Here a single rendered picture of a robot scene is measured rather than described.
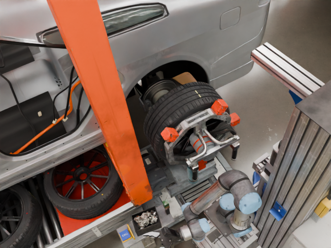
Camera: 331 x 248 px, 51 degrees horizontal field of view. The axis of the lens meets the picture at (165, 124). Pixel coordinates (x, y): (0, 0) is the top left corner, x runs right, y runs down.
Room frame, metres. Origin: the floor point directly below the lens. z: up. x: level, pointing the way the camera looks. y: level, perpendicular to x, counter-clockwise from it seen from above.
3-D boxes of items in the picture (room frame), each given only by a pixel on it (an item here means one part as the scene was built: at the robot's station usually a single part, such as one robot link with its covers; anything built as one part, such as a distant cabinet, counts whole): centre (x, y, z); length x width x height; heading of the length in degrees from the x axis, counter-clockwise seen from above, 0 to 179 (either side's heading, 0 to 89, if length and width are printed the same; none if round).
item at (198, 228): (0.62, -0.10, 1.21); 0.11 x 0.08 x 0.09; 104
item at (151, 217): (0.96, 0.25, 0.51); 0.20 x 0.14 x 0.13; 102
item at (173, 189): (1.55, -0.12, 0.13); 0.50 x 0.36 x 0.10; 111
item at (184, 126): (1.41, -0.23, 0.85); 0.54 x 0.07 x 0.54; 111
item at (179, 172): (1.57, -0.17, 0.32); 0.40 x 0.30 x 0.28; 111
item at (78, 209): (1.46, 0.77, 0.39); 0.66 x 0.66 x 0.24
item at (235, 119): (1.53, -0.52, 0.85); 0.09 x 0.08 x 0.07; 111
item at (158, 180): (1.51, 0.20, 0.26); 0.42 x 0.18 x 0.35; 21
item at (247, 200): (0.68, -0.35, 1.19); 0.15 x 0.12 x 0.55; 14
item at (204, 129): (1.33, -0.37, 1.03); 0.19 x 0.18 x 0.11; 21
